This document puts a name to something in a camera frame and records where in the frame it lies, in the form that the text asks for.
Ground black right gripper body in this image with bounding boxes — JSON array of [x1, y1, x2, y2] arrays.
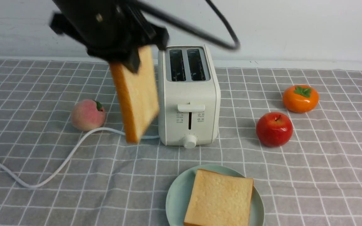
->
[[49, 0, 169, 73]]

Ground grey checked tablecloth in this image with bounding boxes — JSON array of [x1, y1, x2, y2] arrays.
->
[[0, 60, 362, 226]]

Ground toast slice slot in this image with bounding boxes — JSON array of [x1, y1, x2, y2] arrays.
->
[[184, 169, 254, 226], [109, 46, 159, 143]]

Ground pink peach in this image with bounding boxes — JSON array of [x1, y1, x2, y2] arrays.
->
[[70, 99, 106, 132]]

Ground red apple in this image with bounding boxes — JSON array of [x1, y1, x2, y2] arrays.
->
[[256, 112, 293, 148]]

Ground white power cable with plug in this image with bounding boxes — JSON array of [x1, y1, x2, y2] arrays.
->
[[0, 127, 161, 189]]

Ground light green plate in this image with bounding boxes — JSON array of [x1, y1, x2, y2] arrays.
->
[[165, 164, 265, 226]]

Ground orange persimmon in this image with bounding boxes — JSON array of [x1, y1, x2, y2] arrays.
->
[[282, 85, 319, 113]]

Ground white two-slot toaster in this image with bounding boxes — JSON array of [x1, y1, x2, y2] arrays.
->
[[158, 46, 221, 148]]

